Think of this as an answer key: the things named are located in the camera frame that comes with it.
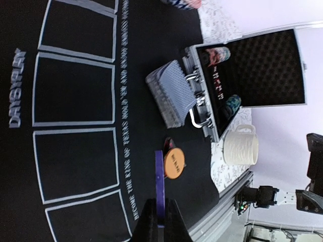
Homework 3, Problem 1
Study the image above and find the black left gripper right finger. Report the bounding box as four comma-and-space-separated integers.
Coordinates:
164, 199, 192, 242

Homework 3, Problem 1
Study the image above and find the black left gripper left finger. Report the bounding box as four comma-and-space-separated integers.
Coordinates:
132, 199, 158, 242

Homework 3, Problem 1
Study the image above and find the orange big blind button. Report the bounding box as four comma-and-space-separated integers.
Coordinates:
164, 148, 185, 179

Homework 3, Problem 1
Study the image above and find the purple small blind button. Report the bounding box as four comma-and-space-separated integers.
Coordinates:
155, 150, 166, 228

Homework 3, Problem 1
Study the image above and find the red triangular all-in marker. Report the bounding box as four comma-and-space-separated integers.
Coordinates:
163, 137, 176, 154

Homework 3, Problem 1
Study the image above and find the blue playing card deck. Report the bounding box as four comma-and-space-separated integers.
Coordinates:
145, 60, 197, 129

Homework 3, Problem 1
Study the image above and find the green blue poker chip stack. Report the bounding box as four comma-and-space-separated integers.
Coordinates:
220, 94, 241, 119

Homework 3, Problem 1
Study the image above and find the white ceramic mug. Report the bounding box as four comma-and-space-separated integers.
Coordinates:
223, 125, 259, 165

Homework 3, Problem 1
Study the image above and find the black poker table mat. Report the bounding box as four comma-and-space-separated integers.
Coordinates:
1, 1, 219, 241

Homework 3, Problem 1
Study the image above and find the dice row in case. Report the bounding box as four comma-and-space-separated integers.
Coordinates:
212, 66, 224, 100

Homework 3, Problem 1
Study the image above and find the red white poker chip stack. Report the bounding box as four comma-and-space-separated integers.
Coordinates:
205, 47, 231, 67

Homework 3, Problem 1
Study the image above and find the floral white tablecloth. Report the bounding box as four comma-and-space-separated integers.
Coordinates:
196, 0, 253, 195

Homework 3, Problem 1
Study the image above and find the red patterned ceramic bowl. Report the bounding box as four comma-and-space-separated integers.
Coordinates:
161, 0, 202, 10

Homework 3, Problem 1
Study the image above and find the aluminium front rail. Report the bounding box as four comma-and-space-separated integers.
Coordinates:
189, 170, 253, 241

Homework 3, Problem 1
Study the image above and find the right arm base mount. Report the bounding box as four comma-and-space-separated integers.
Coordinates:
234, 186, 280, 216

